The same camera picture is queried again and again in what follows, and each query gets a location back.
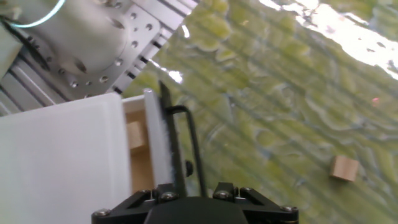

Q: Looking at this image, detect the white drawer cabinet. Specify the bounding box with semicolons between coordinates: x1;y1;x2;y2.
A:
0;93;131;224

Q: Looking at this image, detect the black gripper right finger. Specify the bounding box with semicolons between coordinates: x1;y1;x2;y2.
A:
213;182;299;224

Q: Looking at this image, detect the drawer with black handle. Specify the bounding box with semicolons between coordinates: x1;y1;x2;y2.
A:
123;80;208;198

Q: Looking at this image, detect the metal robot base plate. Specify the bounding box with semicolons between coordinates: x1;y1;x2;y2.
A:
40;0;162;100

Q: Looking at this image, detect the wooden cube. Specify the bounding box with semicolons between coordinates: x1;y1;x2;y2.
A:
126;121;147;150
329;155;360;183
130;149;155;194

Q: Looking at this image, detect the green marble pattern mat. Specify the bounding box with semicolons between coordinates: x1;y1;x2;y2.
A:
123;0;398;224

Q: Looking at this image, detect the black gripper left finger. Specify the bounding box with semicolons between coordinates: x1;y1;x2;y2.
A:
91;182;187;224

